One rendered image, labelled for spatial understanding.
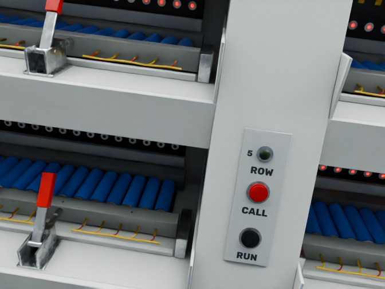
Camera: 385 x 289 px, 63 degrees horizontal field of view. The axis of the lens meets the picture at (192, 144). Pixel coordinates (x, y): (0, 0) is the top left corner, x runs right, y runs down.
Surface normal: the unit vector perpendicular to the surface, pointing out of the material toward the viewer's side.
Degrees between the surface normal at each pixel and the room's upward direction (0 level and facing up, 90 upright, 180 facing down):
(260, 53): 90
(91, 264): 19
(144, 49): 109
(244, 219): 90
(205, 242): 90
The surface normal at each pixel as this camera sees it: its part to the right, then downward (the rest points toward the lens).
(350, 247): 0.10, -0.87
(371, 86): -0.11, 0.47
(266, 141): -0.07, 0.17
